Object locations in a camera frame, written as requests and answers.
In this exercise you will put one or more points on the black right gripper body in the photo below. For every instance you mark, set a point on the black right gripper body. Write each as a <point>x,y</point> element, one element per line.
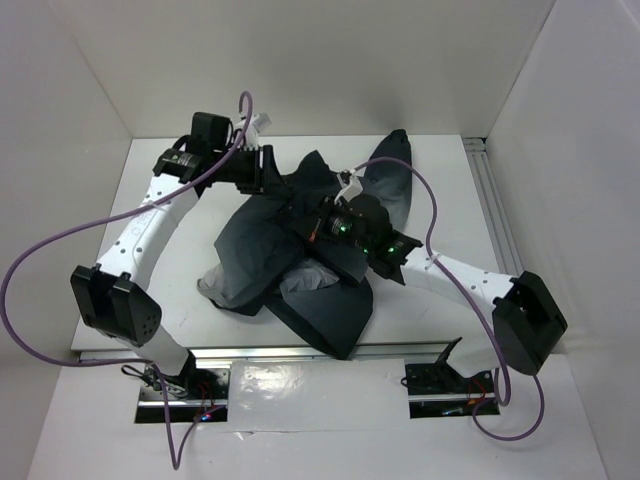
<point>333,224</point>

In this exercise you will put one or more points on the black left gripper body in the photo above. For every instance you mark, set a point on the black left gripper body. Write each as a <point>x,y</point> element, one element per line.
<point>242,170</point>

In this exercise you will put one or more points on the dark navy jacket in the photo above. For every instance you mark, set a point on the dark navy jacket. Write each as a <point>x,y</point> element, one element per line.
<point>320,293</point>

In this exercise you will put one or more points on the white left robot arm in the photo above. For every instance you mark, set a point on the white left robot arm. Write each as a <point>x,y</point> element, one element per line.
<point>112,295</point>

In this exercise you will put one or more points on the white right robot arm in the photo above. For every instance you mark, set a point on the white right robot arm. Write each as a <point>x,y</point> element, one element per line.
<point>519,315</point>

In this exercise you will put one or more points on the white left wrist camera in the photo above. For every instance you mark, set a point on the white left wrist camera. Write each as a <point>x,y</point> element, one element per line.
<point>254,127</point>

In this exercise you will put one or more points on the aluminium side rail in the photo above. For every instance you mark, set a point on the aluminium side rail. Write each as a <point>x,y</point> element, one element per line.
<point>500,232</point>

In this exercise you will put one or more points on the aluminium front rail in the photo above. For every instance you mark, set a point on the aluminium front rail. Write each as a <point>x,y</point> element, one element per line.
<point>296,353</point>

